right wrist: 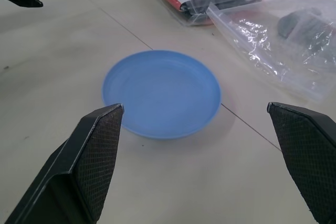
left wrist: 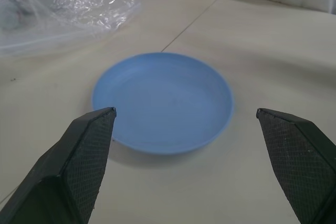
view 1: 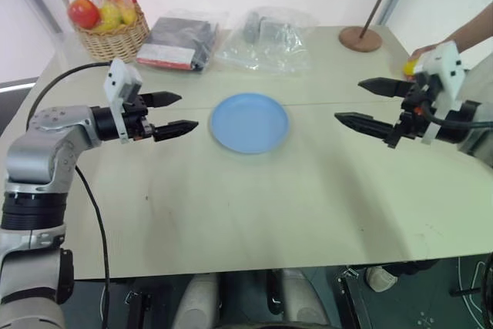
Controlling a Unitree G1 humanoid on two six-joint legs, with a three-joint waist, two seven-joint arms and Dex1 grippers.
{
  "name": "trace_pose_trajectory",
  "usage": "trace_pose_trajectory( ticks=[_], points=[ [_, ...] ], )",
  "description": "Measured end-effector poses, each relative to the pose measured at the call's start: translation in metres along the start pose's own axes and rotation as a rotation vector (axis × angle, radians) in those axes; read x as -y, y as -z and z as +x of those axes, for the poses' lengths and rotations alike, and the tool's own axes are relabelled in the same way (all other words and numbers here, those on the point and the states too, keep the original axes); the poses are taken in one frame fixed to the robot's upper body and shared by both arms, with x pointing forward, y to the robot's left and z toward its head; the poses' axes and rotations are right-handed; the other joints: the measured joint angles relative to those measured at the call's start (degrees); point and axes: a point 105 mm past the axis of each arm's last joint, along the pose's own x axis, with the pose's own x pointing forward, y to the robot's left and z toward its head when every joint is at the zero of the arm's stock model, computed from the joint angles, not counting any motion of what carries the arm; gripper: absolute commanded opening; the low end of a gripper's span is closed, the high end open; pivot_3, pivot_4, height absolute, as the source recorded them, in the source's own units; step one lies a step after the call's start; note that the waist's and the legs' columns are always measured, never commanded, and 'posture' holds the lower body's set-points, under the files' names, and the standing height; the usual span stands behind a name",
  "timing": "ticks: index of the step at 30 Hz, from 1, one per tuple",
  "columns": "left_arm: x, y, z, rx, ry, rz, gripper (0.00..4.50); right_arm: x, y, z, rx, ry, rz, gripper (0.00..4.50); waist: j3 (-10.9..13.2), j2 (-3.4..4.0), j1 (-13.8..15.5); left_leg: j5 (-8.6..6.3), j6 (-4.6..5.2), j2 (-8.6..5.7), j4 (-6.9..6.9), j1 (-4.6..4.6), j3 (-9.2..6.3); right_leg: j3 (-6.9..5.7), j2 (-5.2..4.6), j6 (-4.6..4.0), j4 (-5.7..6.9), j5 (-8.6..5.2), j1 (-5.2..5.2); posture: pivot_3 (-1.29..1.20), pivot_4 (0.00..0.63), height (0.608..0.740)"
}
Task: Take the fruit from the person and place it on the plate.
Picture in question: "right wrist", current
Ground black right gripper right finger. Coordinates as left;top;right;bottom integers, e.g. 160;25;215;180
266;101;336;224

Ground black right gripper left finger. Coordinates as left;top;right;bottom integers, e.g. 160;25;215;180
5;103;124;224

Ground dark rounded object in bag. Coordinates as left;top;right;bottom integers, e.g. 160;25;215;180
276;8;336;61

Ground crinkled clear plastic bag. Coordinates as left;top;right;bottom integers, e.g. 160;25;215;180
205;0;336;104

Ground blue round plate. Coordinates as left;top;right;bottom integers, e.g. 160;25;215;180
101;50;222;141

